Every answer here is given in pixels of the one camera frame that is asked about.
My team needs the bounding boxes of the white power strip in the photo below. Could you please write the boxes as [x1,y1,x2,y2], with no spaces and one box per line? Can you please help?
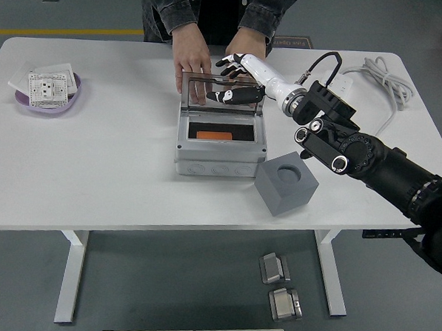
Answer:
[320,72,355,107]

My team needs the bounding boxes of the grey junction box clear lid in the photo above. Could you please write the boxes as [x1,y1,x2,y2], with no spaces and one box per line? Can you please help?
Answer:
[173,70,272,181]

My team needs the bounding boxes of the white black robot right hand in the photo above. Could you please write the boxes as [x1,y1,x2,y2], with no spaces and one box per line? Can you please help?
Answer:
[205,51,305,110]

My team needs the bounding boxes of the person's left hand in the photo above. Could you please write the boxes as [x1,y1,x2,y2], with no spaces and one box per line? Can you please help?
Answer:
[224,26,269,88]

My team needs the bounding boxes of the black table control panel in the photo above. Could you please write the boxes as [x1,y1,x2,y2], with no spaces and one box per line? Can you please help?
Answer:
[362,227,406,241]

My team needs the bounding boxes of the white socket module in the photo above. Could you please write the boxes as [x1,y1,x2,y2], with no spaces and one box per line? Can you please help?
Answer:
[26,72,70,110]

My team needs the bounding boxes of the purple bowl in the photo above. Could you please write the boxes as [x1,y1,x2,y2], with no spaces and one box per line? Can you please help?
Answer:
[14,69,83,116]

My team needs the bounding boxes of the white table leg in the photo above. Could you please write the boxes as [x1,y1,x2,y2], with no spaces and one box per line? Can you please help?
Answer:
[310,228,352,319]
[53,229,90,326]

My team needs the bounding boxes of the metal clamp block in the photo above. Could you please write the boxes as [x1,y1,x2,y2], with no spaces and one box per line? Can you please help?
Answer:
[258,251,293,287]
[267,286,305,323]

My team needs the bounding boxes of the person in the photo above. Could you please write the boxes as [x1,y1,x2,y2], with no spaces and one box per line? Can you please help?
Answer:
[138,0,304,52]

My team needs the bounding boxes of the dark floor sign with text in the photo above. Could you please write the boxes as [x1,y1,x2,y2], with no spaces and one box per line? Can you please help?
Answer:
[271,35,315,51]

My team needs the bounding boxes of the person's right hand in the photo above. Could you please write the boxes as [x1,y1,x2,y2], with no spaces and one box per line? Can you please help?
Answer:
[168,24,215,107]

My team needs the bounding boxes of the orange cylinder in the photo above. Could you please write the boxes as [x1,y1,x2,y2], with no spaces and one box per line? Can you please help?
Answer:
[195,130,234,141]

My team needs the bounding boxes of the grey cube with round hole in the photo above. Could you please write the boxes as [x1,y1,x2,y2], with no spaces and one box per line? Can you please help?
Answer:
[252,149,322,218]

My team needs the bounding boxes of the white power cord with plug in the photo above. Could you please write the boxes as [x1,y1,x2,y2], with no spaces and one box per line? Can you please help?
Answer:
[337,55,417,139]

